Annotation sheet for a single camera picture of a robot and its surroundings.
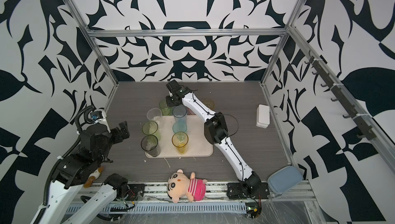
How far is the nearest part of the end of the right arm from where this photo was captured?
76cm

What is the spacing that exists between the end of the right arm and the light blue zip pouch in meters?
0.59

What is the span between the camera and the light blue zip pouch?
75 centimetres
